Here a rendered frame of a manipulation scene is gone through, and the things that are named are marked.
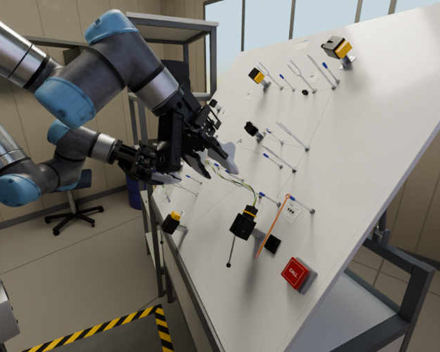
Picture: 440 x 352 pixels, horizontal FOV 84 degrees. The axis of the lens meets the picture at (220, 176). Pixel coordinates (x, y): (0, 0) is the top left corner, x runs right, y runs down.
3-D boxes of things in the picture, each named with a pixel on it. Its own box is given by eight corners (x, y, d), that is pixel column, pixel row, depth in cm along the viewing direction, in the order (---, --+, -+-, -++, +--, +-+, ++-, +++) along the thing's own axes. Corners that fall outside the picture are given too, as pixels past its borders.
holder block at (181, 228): (172, 245, 106) (152, 238, 100) (188, 221, 105) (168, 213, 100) (175, 251, 102) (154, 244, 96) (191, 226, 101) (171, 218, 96)
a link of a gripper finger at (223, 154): (232, 151, 49) (198, 124, 47) (230, 157, 49) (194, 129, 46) (221, 160, 53) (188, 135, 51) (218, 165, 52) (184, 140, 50)
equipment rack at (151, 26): (158, 299, 185) (126, 11, 122) (145, 252, 237) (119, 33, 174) (219, 279, 205) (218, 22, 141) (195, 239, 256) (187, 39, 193)
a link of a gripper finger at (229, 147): (253, 154, 54) (220, 127, 52) (244, 173, 51) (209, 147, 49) (244, 159, 57) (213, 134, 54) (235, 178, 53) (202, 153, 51)
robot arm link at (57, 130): (55, 138, 69) (63, 111, 66) (96, 154, 73) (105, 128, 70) (41, 149, 62) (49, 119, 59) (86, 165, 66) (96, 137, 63)
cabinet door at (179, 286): (188, 326, 120) (184, 259, 106) (163, 258, 167) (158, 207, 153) (191, 325, 121) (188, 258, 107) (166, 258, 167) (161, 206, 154)
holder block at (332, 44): (336, 52, 81) (322, 32, 77) (359, 59, 72) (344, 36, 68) (325, 64, 83) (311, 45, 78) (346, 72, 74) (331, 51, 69)
